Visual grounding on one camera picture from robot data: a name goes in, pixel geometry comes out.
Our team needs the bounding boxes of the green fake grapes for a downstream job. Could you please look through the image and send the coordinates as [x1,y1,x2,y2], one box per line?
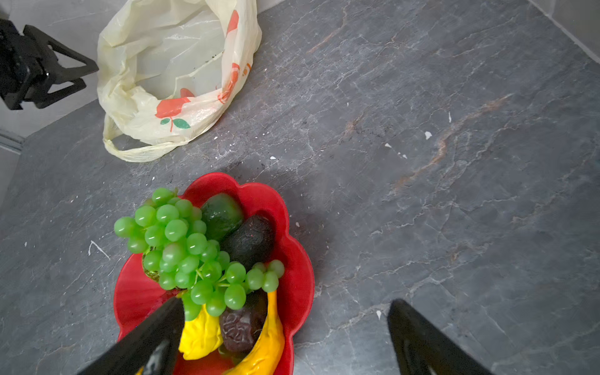
[113,188,285,320]

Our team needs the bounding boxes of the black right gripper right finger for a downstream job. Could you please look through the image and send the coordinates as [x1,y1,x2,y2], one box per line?
[387,298,492,375]

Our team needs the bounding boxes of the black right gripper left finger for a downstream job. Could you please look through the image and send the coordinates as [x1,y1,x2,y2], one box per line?
[81,298,184,375]

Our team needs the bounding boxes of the dark brown fake fruit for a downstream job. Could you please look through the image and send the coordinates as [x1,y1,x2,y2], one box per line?
[220,291,268,353]

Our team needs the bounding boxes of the yellow fake lemon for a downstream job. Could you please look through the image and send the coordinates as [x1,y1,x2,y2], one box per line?
[179,306,223,361]

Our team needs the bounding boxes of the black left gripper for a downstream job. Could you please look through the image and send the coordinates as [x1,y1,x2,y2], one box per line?
[1,20,98,110]

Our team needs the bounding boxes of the green fake lime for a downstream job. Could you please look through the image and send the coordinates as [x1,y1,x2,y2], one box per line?
[201,193,244,242]

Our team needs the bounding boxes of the dark fake avocado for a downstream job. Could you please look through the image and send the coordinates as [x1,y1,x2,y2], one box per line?
[220,215,274,270]

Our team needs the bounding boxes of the cream plastic shopping bag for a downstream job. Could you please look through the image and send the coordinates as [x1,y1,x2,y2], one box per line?
[97,0,262,163]

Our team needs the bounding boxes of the yellow fake banana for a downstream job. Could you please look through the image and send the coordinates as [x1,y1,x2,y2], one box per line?
[224,292,285,375]

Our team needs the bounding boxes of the red flower-shaped plastic bowl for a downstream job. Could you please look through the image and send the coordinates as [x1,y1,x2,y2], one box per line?
[113,173,315,375]

